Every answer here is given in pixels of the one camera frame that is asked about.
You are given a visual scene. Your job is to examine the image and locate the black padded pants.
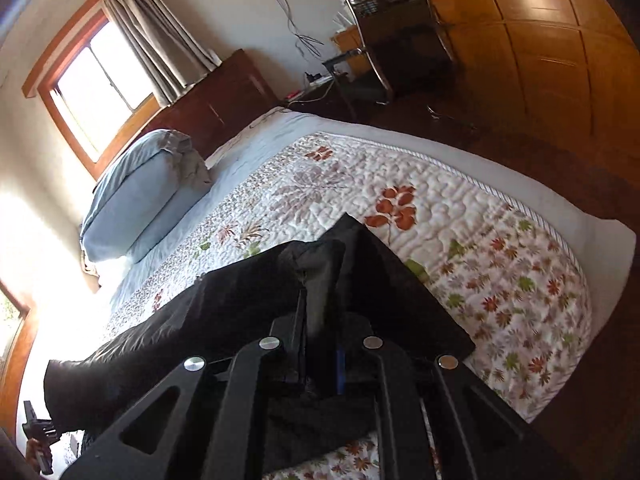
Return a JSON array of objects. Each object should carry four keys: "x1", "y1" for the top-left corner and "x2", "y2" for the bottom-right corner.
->
[{"x1": 43, "y1": 216, "x2": 474, "y2": 472}]

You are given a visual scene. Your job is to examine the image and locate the person's hand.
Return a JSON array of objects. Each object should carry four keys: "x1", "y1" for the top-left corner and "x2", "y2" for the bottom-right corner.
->
[{"x1": 25, "y1": 439, "x2": 51, "y2": 474}]

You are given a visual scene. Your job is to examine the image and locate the floral quilted bedspread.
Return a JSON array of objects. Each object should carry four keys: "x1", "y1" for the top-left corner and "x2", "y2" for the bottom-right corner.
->
[{"x1": 88, "y1": 132, "x2": 591, "y2": 479}]

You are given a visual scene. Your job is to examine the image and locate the flat blue pillow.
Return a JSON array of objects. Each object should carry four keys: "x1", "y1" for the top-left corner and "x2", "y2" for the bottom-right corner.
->
[{"x1": 127, "y1": 182, "x2": 212, "y2": 263}]

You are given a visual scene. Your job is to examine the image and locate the large blue folded duvet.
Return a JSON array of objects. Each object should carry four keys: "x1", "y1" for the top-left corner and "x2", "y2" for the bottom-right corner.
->
[{"x1": 80, "y1": 129, "x2": 213, "y2": 263}]

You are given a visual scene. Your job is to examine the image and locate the light blue bed sheet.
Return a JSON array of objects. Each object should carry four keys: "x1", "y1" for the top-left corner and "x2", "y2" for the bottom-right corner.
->
[{"x1": 107, "y1": 108, "x2": 636, "y2": 334}]

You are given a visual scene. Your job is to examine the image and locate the dark wooden headboard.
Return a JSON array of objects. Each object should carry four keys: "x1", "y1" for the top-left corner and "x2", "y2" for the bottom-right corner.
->
[{"x1": 138, "y1": 49, "x2": 279, "y2": 158}]

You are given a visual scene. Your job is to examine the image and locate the grey window curtain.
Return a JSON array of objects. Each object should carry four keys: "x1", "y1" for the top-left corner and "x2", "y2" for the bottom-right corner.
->
[{"x1": 102, "y1": 0, "x2": 221, "y2": 107}]

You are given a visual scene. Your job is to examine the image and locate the wooden desk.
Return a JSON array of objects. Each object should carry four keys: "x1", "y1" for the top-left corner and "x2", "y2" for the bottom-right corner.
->
[{"x1": 331, "y1": 25, "x2": 372, "y2": 78}]

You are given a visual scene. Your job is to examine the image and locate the black chrome office chair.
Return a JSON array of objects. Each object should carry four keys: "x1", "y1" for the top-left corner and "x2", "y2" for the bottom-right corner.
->
[{"x1": 323, "y1": 0, "x2": 454, "y2": 105}]

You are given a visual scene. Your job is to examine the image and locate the wooden wardrobe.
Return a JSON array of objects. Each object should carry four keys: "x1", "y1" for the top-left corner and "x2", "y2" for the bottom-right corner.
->
[{"x1": 431, "y1": 0, "x2": 639, "y2": 180}]

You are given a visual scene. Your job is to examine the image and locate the hanging white cables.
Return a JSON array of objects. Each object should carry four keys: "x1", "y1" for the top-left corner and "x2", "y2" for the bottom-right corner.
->
[{"x1": 244, "y1": 0, "x2": 327, "y2": 61}]

